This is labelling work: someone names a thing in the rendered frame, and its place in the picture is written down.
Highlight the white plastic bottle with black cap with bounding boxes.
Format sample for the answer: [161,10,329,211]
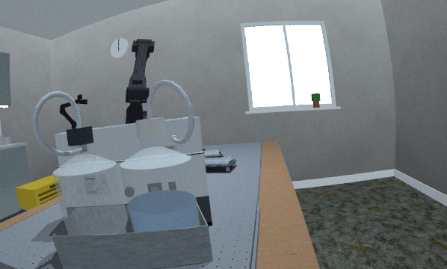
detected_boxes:
[52,126,128,235]

